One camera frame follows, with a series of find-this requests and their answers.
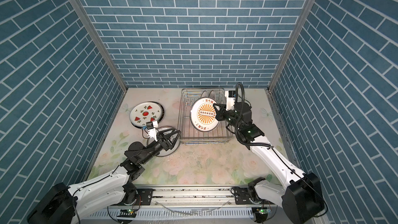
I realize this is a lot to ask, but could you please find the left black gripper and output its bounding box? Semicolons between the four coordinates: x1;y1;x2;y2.
139;128;180;167

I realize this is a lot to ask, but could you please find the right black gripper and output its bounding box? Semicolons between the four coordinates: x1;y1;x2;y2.
214;102;244;132

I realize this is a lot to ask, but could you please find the patterned brown white plate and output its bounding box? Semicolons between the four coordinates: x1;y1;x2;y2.
156;126;180;157

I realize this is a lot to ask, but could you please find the dark patterned rim plate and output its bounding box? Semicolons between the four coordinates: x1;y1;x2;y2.
130;101;165;129

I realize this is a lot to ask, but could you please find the strawberry print blue rim plate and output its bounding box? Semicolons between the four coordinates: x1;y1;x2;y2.
129;102;164;127

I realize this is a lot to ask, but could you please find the red rim white plate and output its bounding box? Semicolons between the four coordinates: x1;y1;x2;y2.
190;97;219;132

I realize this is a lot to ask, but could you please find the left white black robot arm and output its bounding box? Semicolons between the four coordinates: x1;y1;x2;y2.
27;128;181;224

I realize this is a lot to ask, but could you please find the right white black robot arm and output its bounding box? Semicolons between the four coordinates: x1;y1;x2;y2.
214;102;329;224

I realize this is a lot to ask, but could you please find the left green circuit board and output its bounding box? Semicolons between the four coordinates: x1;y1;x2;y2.
117;209;137;219

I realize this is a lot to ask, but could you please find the green circuit board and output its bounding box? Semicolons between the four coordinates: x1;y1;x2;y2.
252;207;272;219
117;209;137;219

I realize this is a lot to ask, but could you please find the right green circuit board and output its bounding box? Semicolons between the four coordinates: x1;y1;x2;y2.
252;207;272;219

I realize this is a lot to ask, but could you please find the silver wire dish rack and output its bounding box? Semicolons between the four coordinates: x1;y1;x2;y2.
178;88;232;144

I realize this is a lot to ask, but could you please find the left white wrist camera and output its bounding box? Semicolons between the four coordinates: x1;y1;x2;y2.
144;121;159;142

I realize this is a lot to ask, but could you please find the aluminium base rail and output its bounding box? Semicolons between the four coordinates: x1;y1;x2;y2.
81;187;282;224

